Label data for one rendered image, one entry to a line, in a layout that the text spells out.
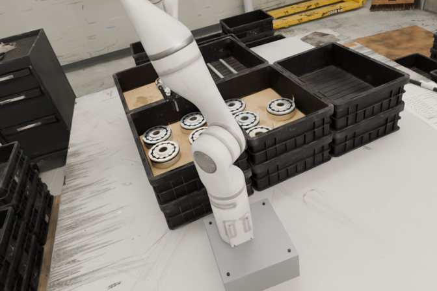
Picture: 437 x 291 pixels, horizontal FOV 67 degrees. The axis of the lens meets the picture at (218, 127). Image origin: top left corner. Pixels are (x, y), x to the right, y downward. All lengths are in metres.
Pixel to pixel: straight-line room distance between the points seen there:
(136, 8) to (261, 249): 0.61
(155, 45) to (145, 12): 0.05
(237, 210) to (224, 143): 0.19
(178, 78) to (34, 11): 3.89
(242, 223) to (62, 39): 3.91
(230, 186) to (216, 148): 0.10
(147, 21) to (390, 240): 0.81
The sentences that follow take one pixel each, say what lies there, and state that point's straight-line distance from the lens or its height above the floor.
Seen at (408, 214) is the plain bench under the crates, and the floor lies 0.70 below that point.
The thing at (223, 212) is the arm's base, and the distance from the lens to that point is 0.79.
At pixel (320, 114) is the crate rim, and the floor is 0.92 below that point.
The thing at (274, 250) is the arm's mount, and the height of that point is 0.80.
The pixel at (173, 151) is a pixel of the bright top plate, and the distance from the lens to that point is 1.10.
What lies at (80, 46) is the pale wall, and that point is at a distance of 4.50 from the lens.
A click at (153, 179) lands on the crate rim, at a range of 0.92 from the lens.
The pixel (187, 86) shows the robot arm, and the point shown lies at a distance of 0.62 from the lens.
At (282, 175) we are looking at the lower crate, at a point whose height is 0.73.
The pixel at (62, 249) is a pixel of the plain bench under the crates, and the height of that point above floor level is 0.70.
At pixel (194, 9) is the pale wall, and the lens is 4.47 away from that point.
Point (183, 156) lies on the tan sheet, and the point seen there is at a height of 0.83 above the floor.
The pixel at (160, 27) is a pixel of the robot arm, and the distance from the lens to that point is 0.60.
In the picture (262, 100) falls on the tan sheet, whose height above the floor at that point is 0.83.
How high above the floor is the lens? 1.52
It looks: 35 degrees down
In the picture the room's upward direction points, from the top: 12 degrees counter-clockwise
